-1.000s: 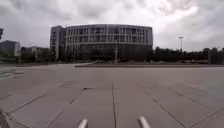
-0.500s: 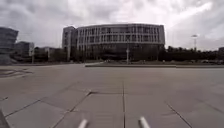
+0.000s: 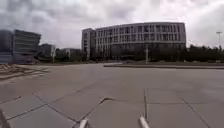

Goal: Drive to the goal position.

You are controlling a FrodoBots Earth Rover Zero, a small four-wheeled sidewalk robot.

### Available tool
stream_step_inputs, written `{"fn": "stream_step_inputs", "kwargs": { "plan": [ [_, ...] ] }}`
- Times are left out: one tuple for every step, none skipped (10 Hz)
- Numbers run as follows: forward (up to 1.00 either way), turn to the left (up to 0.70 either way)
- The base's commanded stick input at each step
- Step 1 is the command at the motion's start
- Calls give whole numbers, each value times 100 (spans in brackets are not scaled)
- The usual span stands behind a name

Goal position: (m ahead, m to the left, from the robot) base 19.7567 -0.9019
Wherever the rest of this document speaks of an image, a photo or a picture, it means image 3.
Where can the grey paved slab plaza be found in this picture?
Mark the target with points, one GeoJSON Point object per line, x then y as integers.
{"type": "Point", "coordinates": [113, 86]}

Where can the large curved grey building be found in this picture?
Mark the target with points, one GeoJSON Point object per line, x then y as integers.
{"type": "Point", "coordinates": [140, 38]}

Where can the low raised kerb strip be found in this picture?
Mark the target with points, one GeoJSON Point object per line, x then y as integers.
{"type": "Point", "coordinates": [166, 66]}

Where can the robot's own part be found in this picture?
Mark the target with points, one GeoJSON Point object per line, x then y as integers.
{"type": "Point", "coordinates": [144, 123]}
{"type": "Point", "coordinates": [82, 123]}

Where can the small distant building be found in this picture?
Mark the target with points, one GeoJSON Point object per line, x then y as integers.
{"type": "Point", "coordinates": [46, 50]}

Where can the grey striped block building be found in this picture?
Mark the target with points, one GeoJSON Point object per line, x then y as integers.
{"type": "Point", "coordinates": [23, 45]}

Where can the row of dark trees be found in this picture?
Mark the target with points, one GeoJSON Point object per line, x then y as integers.
{"type": "Point", "coordinates": [203, 54]}

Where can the low stepped paving area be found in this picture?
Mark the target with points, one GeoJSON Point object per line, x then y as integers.
{"type": "Point", "coordinates": [16, 70]}

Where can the tall lamp pole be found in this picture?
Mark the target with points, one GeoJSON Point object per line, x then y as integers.
{"type": "Point", "coordinates": [219, 39]}

